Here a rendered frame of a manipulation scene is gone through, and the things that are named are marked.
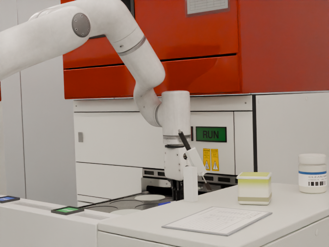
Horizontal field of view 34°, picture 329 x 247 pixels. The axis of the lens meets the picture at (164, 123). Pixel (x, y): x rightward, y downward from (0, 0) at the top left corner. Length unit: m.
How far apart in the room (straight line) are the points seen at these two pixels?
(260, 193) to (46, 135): 3.64
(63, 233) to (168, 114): 0.51
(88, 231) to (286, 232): 0.42
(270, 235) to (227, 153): 0.67
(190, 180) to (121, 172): 0.70
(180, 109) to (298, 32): 0.55
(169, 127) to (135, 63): 0.22
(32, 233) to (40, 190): 3.58
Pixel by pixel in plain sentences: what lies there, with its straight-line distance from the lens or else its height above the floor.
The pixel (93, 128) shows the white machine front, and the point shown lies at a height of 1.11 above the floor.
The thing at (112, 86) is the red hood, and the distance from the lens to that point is 1.92.
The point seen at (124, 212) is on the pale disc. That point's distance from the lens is 1.55.
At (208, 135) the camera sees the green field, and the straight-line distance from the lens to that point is 1.71.
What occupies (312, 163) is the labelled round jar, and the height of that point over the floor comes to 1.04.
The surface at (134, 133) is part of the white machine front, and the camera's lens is 1.93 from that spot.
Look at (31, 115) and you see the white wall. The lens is 4.94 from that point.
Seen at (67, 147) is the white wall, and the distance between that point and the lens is 4.58.
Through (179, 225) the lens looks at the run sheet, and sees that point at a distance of 1.10.
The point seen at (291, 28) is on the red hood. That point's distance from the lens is 1.86.
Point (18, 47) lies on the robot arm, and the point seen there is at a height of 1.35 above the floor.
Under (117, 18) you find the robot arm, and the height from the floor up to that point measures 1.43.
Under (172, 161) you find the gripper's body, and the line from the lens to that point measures 1.60.
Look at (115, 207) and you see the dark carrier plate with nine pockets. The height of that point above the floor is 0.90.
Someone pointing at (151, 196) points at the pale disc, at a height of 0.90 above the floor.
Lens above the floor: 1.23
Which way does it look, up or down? 3 degrees down
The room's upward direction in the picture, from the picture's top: 2 degrees counter-clockwise
